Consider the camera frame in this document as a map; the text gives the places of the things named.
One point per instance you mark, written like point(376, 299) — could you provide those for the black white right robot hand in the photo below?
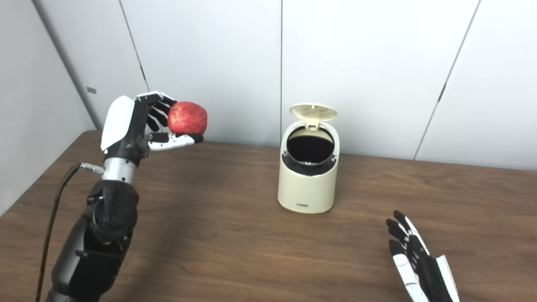
point(428, 277)

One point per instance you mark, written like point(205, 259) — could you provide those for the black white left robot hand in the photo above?
point(119, 126)

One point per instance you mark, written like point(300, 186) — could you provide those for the red apple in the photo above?
point(187, 117)

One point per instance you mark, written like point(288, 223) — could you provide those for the cream-colored bin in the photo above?
point(308, 191)

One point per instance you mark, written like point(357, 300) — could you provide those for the round cream bin lid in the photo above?
point(313, 112)

